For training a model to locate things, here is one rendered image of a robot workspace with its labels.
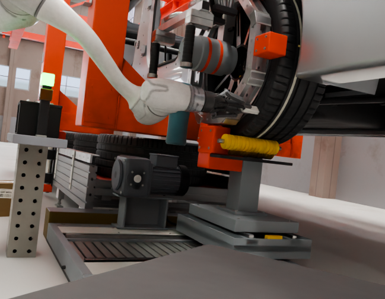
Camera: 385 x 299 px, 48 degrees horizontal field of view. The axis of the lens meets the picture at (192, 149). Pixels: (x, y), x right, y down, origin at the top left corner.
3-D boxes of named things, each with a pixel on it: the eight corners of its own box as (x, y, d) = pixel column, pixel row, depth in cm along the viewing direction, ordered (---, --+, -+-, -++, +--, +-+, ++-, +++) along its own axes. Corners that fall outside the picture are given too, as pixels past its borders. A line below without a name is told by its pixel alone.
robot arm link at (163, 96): (192, 78, 143) (175, 91, 154) (148, 69, 136) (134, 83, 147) (192, 108, 140) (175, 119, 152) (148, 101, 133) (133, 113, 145)
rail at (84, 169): (102, 200, 210) (108, 156, 211) (83, 199, 206) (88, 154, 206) (43, 164, 433) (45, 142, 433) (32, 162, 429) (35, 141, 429)
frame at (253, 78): (260, 125, 153) (277, -26, 153) (244, 123, 150) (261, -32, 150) (193, 126, 202) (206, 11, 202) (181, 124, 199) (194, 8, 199)
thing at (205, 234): (309, 261, 168) (312, 236, 168) (231, 262, 152) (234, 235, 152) (241, 233, 213) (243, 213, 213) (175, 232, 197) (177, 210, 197)
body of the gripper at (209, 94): (198, 117, 149) (220, 120, 153) (207, 98, 143) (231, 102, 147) (193, 102, 154) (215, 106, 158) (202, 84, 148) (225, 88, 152)
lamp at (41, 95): (51, 101, 141) (53, 89, 141) (39, 99, 139) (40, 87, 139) (50, 102, 145) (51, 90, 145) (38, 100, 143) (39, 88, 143)
